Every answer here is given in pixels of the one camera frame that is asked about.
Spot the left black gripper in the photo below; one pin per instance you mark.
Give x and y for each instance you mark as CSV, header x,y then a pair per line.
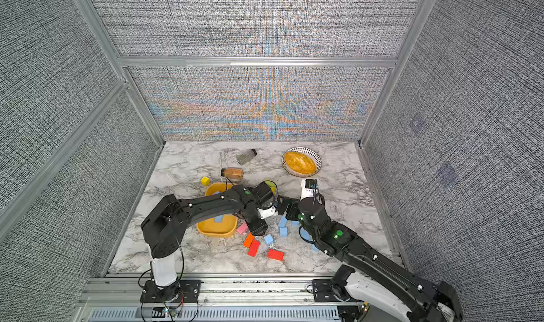
x,y
259,229

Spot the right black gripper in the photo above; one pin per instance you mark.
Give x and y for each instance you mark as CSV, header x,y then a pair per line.
x,y
295,207

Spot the blue block tall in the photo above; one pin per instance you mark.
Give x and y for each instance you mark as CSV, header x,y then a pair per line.
x,y
283,222

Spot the long blue block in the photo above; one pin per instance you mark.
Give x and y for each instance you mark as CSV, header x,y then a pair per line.
x,y
305,235

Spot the yellow plastic tray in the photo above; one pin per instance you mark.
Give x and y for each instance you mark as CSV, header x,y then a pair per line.
x,y
229,223

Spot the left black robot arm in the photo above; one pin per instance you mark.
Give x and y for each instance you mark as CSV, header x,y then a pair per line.
x,y
164,227

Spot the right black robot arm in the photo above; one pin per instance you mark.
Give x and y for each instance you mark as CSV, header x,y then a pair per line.
x,y
367,275

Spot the orange block lower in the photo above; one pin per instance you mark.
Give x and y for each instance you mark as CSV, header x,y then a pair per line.
x,y
248,240

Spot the pink block lower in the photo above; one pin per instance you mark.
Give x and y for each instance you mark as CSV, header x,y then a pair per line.
x,y
242,229

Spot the red block lower left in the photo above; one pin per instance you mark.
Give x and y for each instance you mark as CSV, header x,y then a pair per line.
x,y
254,247

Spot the red block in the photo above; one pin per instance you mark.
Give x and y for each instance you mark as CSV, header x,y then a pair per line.
x,y
275,255
254,247

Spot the red block bottom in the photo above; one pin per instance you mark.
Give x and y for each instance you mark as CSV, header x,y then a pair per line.
x,y
275,255

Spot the patterned bowl with yellow contents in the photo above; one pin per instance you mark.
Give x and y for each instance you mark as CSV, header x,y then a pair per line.
x,y
301,162

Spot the brown spice jar black lid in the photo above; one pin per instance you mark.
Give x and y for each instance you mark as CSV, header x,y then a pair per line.
x,y
232,173

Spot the lone yellow cube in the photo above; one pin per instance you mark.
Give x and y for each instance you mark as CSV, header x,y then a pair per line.
x,y
205,181

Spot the clear spice jar green contents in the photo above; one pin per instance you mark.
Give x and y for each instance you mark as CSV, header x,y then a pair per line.
x,y
246,156

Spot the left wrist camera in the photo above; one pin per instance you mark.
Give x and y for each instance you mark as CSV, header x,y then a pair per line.
x,y
266,213

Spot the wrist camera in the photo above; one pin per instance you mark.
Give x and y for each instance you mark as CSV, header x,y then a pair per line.
x,y
266,213
309,188

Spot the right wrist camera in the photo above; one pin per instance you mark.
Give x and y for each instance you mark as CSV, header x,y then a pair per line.
x,y
309,188

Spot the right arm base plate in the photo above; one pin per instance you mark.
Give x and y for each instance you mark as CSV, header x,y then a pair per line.
x,y
329,291

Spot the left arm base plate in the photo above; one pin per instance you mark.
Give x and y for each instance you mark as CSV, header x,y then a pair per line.
x,y
184,291

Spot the aluminium front rail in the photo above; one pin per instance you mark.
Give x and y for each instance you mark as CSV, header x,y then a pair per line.
x,y
284,296

